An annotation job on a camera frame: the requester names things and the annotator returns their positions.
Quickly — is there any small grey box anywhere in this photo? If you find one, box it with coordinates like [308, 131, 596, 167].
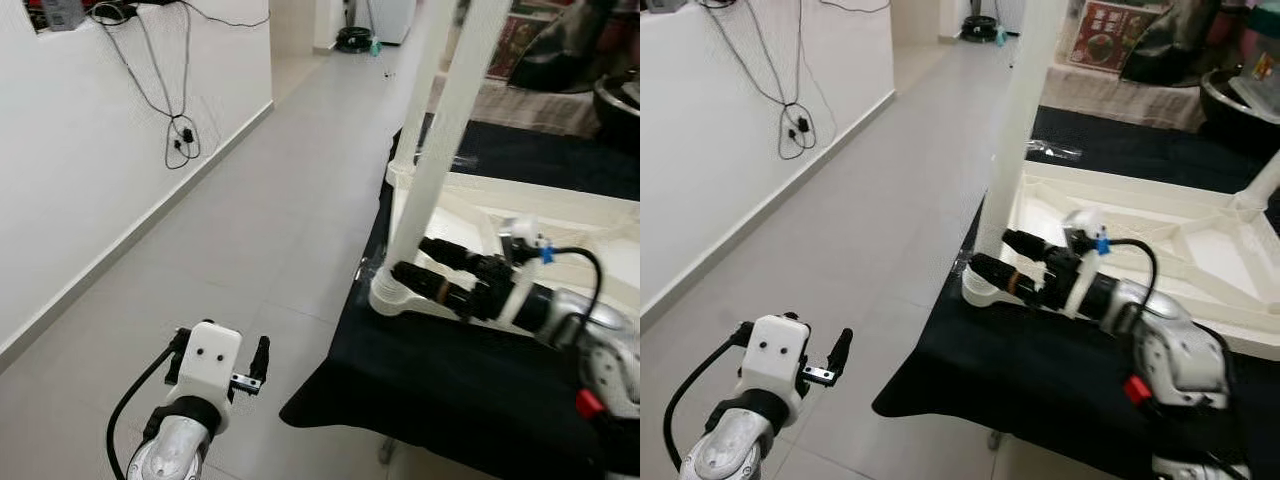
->
[40, 0, 89, 31]

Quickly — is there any clear plastic storage box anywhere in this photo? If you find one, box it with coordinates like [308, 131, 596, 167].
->
[1230, 50, 1280, 111]

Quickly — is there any black tablecloth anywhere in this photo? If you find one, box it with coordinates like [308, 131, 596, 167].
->
[873, 105, 1280, 480]
[280, 115, 641, 480]

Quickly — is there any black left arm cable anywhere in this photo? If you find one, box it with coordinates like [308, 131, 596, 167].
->
[663, 338, 746, 471]
[107, 345, 181, 471]

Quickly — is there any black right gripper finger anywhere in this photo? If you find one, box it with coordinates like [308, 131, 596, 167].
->
[1003, 230, 1071, 263]
[970, 253, 1046, 299]
[392, 260, 471, 306]
[420, 237, 491, 269]

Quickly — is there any beige cloth covered bench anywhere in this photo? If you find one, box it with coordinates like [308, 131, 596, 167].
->
[430, 75, 601, 139]
[1040, 65, 1211, 133]

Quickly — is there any white appliance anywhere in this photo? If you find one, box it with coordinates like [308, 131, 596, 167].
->
[370, 0, 416, 46]

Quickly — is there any red printed carton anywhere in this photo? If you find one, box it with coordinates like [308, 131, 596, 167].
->
[485, 10, 549, 81]
[1068, 0, 1151, 73]

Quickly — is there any white plastic table top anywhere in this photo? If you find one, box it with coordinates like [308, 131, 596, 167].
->
[963, 160, 1280, 361]
[370, 160, 641, 341]

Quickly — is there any black plastic bag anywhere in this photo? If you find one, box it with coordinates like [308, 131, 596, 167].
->
[510, 0, 639, 96]
[1120, 0, 1223, 86]

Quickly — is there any black wok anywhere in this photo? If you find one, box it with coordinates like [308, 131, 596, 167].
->
[1200, 68, 1280, 153]
[592, 75, 641, 151]

